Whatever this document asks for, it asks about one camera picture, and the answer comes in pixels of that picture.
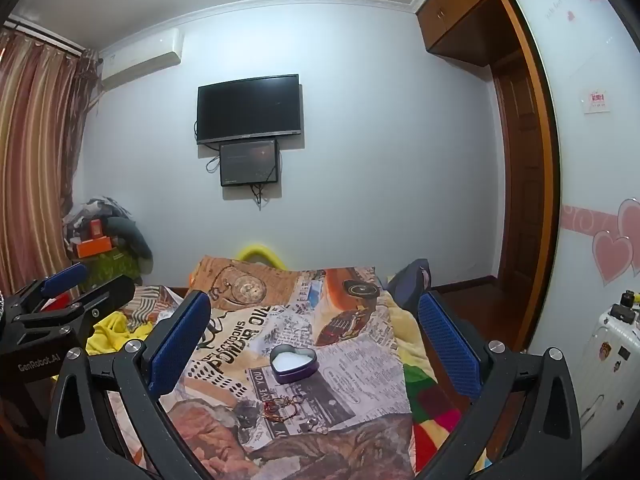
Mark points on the wooden overhead cabinet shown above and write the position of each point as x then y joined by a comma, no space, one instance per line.
450,15

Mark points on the white suitcase with stickers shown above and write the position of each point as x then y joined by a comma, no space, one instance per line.
610,375

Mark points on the yellow cloth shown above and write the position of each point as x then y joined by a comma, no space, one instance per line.
112,332

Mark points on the small silver earring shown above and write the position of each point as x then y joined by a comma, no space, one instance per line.
324,431

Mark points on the newspaper print blanket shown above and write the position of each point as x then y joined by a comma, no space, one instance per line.
300,320

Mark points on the yellow curved tube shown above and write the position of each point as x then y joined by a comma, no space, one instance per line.
255,249

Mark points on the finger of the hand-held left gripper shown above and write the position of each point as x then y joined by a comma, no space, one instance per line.
65,277
107,295

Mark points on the colourful fleece blanket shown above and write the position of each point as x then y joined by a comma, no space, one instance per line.
425,430

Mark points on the black wall television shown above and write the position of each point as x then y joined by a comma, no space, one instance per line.
247,107

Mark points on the striped brown curtain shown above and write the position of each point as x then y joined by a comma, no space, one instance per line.
35,160

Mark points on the purple heart-shaped tin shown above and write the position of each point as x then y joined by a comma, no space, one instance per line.
292,361

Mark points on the small red orange box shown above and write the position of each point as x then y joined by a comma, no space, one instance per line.
95,229

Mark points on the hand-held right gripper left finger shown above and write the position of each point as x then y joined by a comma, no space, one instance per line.
177,347

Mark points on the brown wooden door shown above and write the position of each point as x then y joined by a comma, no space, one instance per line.
520,185

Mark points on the curtain rail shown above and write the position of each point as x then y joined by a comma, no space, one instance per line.
45,35

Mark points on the flat orange box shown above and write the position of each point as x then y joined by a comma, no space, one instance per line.
95,247

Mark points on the grey pile of clothes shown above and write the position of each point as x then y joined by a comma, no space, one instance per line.
130,235

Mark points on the dark blue cloth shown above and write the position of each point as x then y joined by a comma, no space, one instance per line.
407,285

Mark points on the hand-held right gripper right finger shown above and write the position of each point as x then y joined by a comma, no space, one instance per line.
450,345

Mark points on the small black gadget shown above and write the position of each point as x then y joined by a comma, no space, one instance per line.
622,310

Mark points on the small black wall screen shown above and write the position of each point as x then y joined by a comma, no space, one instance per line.
248,162

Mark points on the green cloth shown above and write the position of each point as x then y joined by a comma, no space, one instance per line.
112,267

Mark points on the brown striped cloth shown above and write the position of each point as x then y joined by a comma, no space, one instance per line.
150,305

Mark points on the white sliding wardrobe door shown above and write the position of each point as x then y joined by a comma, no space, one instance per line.
585,160

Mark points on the small red white sticker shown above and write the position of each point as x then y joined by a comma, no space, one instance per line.
596,101

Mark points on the white wall air conditioner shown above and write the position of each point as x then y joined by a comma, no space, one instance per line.
140,57

